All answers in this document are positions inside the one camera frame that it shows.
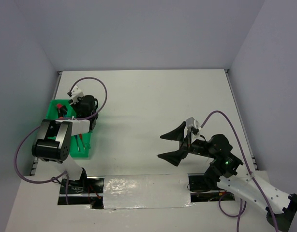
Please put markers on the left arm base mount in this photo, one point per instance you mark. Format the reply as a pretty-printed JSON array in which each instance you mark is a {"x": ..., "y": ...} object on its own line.
[{"x": 91, "y": 196}]

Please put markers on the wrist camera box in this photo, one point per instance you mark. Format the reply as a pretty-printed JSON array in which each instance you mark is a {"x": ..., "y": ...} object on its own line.
[
  {"x": 75, "y": 94},
  {"x": 193, "y": 126}
]

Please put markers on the blue-capped black highlighter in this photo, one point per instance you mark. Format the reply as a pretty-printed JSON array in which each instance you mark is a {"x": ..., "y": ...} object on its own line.
[{"x": 64, "y": 110}]

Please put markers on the pink-capped black highlighter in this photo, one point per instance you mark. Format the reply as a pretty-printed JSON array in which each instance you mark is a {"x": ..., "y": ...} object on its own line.
[{"x": 60, "y": 114}]

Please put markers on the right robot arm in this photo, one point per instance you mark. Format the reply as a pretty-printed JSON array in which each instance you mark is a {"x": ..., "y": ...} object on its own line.
[{"x": 227, "y": 171}]

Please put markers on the red gel pen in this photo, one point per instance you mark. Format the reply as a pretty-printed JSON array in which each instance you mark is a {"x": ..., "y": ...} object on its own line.
[{"x": 82, "y": 141}]

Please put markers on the green four-compartment plastic bin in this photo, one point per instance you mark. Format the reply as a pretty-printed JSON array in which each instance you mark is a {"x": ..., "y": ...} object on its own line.
[{"x": 80, "y": 145}]

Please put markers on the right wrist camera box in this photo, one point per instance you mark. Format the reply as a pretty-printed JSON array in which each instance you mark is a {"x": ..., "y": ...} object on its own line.
[{"x": 193, "y": 126}]

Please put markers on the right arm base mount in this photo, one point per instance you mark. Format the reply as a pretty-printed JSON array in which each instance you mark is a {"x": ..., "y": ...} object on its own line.
[{"x": 201, "y": 192}]

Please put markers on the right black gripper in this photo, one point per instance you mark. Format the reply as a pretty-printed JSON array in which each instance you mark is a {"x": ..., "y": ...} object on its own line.
[{"x": 177, "y": 134}]

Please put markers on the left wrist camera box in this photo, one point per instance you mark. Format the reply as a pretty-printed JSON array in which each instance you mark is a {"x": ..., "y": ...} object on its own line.
[{"x": 75, "y": 94}]

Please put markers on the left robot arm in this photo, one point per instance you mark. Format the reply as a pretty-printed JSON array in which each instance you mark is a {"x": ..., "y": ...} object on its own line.
[{"x": 67, "y": 121}]

